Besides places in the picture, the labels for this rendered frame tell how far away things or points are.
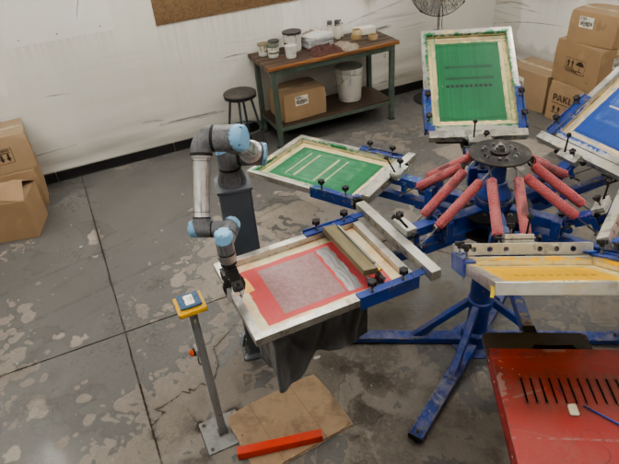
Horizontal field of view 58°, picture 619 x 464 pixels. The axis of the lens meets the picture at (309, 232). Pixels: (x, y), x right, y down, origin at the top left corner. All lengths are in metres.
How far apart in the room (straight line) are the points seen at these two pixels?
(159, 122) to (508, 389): 4.89
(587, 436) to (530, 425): 0.16
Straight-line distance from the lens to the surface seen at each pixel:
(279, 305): 2.49
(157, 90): 6.05
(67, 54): 5.86
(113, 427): 3.51
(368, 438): 3.18
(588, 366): 2.14
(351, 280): 2.58
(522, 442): 1.89
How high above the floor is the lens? 2.61
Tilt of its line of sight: 34 degrees down
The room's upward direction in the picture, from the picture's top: 5 degrees counter-clockwise
